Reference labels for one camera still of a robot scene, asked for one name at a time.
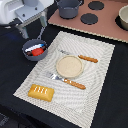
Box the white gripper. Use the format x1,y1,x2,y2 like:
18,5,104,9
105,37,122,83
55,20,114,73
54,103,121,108
0,0,54,39

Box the grey saucepan with handle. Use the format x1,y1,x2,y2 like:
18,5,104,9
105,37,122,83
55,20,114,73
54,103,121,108
22,29,48,61

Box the red tomato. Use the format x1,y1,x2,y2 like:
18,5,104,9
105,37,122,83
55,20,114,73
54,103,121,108
32,48,44,56

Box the grey two-handled pot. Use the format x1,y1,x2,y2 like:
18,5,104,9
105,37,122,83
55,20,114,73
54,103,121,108
55,0,82,19

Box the yellow bread loaf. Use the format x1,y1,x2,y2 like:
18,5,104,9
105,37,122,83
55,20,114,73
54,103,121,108
28,84,54,102

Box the white and blue fish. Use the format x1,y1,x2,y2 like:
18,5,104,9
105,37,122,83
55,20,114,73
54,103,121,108
25,44,46,52

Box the brown sausage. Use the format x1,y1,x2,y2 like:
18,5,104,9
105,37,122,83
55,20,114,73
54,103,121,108
26,51,33,56

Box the beige round plate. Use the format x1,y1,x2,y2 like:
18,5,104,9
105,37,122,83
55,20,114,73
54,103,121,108
56,55,84,78

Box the black burner disc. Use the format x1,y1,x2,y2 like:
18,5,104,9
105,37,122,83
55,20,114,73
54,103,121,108
80,13,98,25

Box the black burner under saucepan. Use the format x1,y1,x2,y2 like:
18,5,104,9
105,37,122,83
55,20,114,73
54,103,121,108
88,1,104,10

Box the brown stove top board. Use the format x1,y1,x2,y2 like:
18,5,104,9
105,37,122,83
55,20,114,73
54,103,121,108
48,0,128,43

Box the beige bowl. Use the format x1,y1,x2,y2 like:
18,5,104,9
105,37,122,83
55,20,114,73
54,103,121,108
119,5,128,30

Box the white woven placemat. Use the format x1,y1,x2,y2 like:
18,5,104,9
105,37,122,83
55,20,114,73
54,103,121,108
14,31,114,128

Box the fork with wooden handle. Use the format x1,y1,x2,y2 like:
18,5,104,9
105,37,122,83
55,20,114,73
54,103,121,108
46,71,86,90

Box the knife with wooden handle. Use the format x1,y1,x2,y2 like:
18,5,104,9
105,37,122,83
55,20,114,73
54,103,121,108
58,49,98,63

